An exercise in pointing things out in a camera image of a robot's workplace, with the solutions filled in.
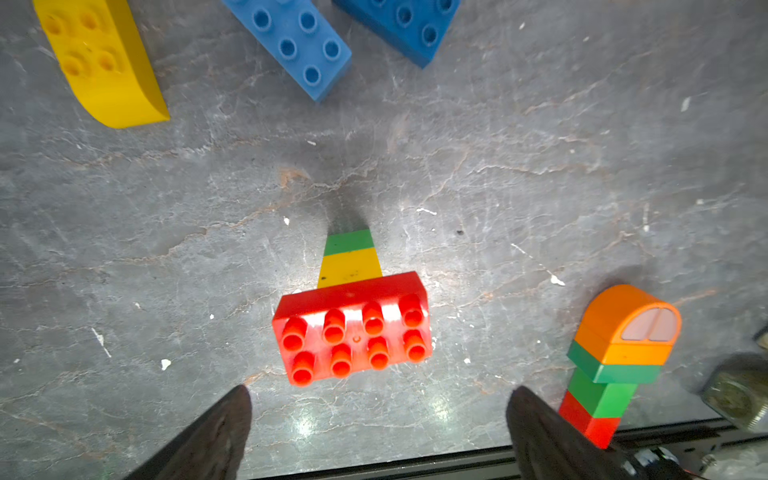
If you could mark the glass bottle tan lid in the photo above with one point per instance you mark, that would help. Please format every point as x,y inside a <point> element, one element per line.
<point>761,338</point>

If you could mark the orange half-round lego piece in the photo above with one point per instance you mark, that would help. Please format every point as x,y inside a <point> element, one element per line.
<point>626,314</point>

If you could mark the orange long lego brick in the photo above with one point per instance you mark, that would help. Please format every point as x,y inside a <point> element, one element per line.
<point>622,353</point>

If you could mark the green small lego brick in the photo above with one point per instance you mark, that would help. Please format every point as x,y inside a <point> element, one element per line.
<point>348,242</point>
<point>601,400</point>

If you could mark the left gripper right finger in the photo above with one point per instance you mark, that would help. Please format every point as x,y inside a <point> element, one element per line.
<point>548,447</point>

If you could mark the red small lego brick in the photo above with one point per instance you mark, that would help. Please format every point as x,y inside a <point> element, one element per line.
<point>599,431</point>

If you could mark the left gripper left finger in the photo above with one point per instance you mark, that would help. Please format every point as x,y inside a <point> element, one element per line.
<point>212,447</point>

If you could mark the light blue lego brick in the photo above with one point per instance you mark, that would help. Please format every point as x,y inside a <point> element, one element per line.
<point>299,37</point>

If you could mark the yellow small lego brick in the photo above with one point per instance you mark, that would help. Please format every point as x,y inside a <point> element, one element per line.
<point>349,267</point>

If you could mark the dark blue lego brick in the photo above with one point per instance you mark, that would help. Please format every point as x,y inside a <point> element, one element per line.
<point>415,28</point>

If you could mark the glass jar green contents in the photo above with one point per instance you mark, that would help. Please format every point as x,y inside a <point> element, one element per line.
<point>739,396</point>

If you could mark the red long lego brick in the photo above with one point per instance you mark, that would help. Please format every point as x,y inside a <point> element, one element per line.
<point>365,325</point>

